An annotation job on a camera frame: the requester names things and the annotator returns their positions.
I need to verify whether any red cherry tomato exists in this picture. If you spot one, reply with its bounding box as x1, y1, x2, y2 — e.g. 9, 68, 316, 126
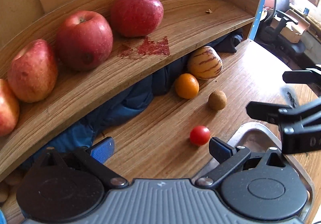
189, 126, 211, 146

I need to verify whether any wooden curved shelf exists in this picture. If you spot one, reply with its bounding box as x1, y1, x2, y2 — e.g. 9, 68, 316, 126
1, 0, 260, 178

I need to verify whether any steel tray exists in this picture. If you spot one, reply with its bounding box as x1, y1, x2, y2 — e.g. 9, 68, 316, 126
193, 123, 314, 223

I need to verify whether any rightmost red apple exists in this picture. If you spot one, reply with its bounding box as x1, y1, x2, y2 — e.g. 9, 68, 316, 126
111, 0, 164, 38

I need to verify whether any black office chair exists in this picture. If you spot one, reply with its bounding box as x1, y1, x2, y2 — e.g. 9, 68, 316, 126
255, 0, 305, 56

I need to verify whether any leftmost red apple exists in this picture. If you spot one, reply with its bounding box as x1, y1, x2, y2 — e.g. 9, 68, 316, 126
0, 79, 20, 137

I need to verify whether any striped pepino melon on table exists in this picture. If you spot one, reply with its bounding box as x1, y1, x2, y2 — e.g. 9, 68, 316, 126
187, 46, 223, 80

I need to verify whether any brown kiwi right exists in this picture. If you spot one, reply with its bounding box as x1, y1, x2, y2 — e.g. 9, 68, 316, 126
4, 169, 25, 186

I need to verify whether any dark blue jacket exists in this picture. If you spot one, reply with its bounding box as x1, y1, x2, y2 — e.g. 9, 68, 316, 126
22, 32, 244, 167

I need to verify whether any brown longan fruit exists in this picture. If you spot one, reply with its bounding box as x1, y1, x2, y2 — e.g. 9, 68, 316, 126
208, 90, 228, 110

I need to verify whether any cardboard box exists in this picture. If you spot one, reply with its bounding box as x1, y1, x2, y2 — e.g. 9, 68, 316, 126
280, 9, 310, 43

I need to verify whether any brown kiwi left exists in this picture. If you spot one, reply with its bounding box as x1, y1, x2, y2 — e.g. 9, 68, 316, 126
0, 182, 11, 203

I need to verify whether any orange tangerine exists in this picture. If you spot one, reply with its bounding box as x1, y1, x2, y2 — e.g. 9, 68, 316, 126
174, 73, 199, 99

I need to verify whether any brown kiwi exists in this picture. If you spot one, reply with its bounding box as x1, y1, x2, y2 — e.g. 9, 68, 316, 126
0, 182, 11, 203
4, 169, 25, 186

